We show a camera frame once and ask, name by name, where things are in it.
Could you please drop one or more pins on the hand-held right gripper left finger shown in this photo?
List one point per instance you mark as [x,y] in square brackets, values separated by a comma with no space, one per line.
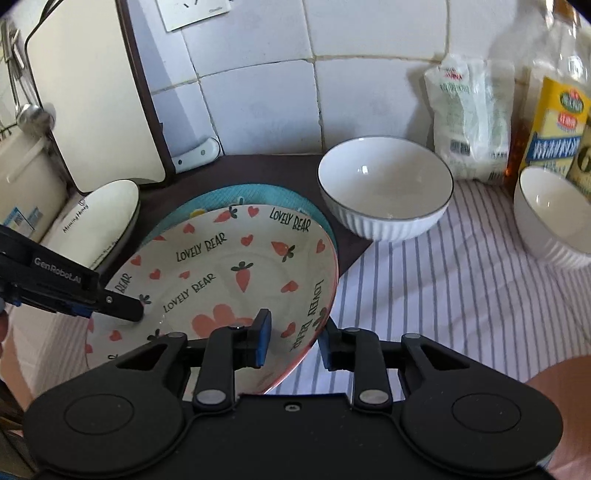
[263,339]

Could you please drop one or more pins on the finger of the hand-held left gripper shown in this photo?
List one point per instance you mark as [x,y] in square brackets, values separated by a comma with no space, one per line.
[124,307]

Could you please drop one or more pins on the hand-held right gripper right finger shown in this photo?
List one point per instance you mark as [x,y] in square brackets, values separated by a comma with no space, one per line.
[326,346]

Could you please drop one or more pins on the carrot print plate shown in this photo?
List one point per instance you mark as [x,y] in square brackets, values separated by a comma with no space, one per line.
[207,258]

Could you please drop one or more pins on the teal plate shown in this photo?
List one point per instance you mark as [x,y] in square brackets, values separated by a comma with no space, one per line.
[263,194]

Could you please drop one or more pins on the white ribbed bowl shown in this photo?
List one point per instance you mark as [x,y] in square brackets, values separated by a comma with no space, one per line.
[383,184]
[549,217]

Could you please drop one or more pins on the white plate with black lettering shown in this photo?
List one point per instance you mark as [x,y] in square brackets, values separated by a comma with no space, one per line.
[92,217]

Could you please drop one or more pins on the white appliance with blue sticker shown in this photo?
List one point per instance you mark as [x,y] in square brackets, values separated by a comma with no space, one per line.
[27,194]

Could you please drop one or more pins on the striped cloth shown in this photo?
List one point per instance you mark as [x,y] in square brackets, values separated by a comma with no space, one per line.
[438,300]

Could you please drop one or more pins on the metal ladle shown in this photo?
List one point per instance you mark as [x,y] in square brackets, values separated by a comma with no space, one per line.
[32,119]

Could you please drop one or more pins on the white cutting board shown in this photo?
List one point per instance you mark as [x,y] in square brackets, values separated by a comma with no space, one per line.
[92,92]

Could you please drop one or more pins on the dark wooden board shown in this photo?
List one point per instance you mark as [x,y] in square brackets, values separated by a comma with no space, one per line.
[143,69]

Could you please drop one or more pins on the white plastic bag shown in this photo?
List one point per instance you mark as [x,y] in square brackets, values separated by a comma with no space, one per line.
[466,115]

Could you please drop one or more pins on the clear bottle pale label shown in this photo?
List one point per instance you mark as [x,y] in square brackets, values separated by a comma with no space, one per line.
[582,166]

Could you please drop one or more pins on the yellow label oil bottle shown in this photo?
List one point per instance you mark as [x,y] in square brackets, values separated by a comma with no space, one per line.
[554,115]

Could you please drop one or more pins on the white wall socket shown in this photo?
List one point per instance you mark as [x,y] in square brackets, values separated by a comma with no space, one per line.
[194,11]

